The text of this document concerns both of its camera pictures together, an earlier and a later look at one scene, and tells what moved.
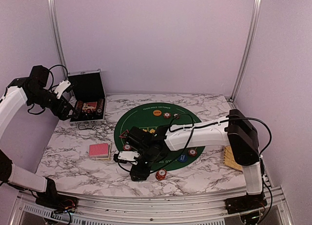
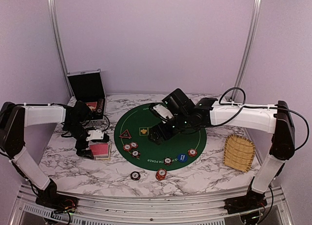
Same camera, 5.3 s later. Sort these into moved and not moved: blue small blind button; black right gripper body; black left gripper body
Moved: black right gripper body; black left gripper body
Not moved: blue small blind button
